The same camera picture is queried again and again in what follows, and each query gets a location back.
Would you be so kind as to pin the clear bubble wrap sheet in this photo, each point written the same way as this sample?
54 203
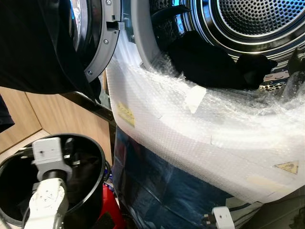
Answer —
214 138

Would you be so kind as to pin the round grey washer door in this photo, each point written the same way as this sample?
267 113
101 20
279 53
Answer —
102 52

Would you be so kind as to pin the black garment in drum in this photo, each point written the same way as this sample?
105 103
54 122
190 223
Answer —
209 67

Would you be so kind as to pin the yellow rectangular label sticker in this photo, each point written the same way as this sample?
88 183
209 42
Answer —
126 114

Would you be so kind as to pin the white tape piece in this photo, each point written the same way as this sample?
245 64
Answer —
195 98

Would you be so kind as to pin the perforated steel washer drum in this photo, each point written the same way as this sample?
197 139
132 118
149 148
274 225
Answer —
257 14

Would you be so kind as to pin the dark blue washing machine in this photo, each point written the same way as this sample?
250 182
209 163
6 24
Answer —
152 191

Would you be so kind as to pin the yellow triangular warning sticker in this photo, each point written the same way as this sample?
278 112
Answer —
288 167

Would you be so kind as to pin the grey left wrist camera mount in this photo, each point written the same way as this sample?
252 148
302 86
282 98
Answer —
51 155

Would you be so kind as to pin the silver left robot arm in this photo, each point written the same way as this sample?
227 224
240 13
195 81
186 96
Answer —
45 205

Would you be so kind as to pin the light wooden cabinet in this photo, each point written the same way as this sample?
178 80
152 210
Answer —
62 114

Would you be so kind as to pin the grey rubber door seal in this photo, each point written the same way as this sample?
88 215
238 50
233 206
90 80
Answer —
140 33

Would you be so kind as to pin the black garment draped over door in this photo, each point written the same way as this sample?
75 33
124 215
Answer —
38 43

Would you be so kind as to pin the black round laundry bin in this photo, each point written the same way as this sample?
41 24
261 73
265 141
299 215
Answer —
14 186

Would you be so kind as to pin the red plastic stool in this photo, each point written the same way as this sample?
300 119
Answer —
110 205

